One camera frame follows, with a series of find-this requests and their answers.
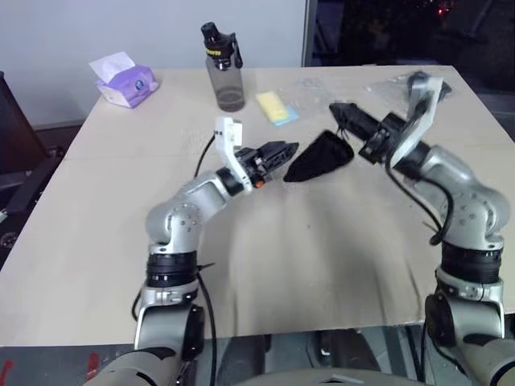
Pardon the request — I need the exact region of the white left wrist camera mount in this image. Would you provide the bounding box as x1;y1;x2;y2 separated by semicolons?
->
213;116;254;193

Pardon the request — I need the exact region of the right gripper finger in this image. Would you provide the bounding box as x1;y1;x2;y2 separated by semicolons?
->
329;102;384;130
332;113;380;142

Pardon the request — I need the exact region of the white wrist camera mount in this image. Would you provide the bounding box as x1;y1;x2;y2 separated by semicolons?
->
388;74;444;168
213;116;254;193

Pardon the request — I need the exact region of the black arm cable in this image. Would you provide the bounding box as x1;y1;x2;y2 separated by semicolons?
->
384;158;456;247
194;133;219;363

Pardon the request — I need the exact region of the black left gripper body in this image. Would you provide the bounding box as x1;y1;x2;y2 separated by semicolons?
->
237;146;279;184

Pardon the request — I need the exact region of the grey water bottle black lid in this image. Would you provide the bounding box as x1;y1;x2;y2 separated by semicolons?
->
200;22;247;113

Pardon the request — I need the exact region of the yellow sponge cloth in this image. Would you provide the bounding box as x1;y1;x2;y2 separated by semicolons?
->
255;91;291;122

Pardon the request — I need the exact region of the grey window frame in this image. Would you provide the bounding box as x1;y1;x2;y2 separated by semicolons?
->
301;0;319;68

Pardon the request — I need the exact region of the clear plastic bag black item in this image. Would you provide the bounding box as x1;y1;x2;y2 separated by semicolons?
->
364;71;460;101

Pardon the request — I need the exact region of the grey robot torso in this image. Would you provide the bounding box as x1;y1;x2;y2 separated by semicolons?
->
240;367;408;386

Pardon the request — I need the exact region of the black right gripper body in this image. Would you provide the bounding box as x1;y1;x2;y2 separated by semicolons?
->
358;113;406;164

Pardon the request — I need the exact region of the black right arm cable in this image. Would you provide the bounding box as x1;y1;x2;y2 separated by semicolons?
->
384;158;456;247

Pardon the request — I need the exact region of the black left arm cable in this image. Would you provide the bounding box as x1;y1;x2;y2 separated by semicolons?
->
194;133;219;363

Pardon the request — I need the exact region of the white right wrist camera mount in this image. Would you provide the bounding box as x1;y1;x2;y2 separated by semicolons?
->
388;74;444;168

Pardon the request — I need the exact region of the black drawstring pouch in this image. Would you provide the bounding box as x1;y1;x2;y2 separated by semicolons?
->
282;128;356;184

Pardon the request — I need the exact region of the purple tissue pack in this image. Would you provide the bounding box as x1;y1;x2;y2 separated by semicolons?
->
89;50;162;110

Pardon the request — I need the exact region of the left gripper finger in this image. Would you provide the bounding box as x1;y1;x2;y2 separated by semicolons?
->
262;140;300;156
273;147;299;176

